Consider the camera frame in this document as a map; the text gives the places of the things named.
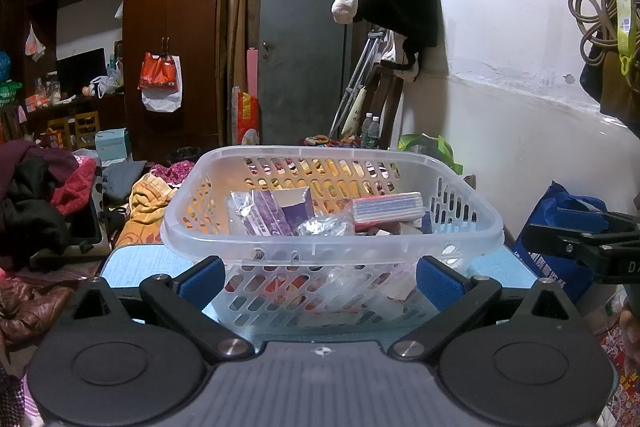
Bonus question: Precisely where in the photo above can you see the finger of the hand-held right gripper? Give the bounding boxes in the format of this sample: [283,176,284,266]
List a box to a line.
[520,224,608,270]
[556,207,640,235]

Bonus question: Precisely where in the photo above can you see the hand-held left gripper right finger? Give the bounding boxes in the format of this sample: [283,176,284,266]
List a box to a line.
[387,256,574,362]

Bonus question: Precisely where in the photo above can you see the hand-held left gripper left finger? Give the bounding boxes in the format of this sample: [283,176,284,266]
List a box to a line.
[70,255,256,362]

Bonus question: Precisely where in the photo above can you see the clear packet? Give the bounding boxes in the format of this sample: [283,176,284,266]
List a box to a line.
[227,190,293,237]

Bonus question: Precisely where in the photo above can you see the red white box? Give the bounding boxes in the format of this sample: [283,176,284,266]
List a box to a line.
[349,192,427,234]

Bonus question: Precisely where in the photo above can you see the white plastic basket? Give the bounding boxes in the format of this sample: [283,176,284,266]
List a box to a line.
[160,145,504,334]

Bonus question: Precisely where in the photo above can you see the purple box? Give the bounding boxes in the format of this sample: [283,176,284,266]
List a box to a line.
[252,187,314,237]

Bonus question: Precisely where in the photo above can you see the silver foil blister pack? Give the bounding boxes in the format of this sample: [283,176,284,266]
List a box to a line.
[295,215,354,238]

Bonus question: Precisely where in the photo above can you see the blue bag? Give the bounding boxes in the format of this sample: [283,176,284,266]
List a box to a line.
[514,180,609,304]

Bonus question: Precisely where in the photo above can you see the yellow orange blanket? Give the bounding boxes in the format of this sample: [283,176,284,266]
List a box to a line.
[114,173,182,249]

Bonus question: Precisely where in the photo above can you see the magenta floral cloth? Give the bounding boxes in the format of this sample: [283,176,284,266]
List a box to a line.
[150,160,197,186]

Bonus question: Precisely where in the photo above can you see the floral printed cloth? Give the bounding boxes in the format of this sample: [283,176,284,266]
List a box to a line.
[599,326,640,427]

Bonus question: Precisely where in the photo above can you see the grey cloth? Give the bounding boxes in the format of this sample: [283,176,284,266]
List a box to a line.
[102,160,149,204]

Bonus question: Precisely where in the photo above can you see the green bag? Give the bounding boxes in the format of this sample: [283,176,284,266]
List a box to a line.
[398,133,464,176]

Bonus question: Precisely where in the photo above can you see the dark brown hanging bag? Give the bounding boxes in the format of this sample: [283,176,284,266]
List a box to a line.
[579,39,640,124]

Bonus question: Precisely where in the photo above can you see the red knit garment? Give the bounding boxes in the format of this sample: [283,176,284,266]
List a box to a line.
[50,156,97,219]

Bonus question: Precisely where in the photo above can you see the teal box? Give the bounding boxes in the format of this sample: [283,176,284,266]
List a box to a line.
[93,129,132,164]

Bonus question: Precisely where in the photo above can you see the red gold bag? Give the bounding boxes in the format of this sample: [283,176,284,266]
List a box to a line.
[236,92,260,146]

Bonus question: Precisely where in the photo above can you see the brown quilted jacket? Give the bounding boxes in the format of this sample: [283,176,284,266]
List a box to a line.
[0,276,77,349]

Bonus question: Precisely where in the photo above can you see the white plastic bag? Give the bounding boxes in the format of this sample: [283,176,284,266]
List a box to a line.
[141,55,183,113]

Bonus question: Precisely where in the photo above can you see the dark maroon clothes pile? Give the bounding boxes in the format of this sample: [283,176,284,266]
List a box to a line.
[0,139,98,260]

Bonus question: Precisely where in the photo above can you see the aluminium crutch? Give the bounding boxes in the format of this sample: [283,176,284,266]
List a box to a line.
[329,27,385,138]
[344,57,388,138]

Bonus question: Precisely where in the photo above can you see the orange plastic bag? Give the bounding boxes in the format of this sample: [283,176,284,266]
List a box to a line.
[138,52,176,90]

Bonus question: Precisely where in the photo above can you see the pink board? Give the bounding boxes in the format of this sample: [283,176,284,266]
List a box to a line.
[245,49,259,96]

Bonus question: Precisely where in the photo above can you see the white black hanging cloth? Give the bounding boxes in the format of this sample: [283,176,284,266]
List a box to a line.
[377,31,425,84]

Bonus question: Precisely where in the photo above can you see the grey door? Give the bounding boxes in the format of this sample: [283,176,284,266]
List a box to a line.
[259,0,354,146]

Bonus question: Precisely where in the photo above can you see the black television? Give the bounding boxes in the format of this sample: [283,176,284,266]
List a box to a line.
[56,48,107,96]

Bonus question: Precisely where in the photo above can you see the wooden planks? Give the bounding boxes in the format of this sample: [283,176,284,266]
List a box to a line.
[216,0,257,148]

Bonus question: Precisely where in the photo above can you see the brown wooden wardrobe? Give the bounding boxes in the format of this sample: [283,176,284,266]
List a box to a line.
[0,0,234,158]

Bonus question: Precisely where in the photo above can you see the green woven basket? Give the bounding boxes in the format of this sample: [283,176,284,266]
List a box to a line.
[0,79,24,106]

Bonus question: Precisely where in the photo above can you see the white red hanging bag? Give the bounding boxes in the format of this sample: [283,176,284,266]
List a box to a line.
[24,23,47,63]

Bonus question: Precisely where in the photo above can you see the coiled rope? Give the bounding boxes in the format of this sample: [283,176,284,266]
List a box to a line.
[568,0,622,68]

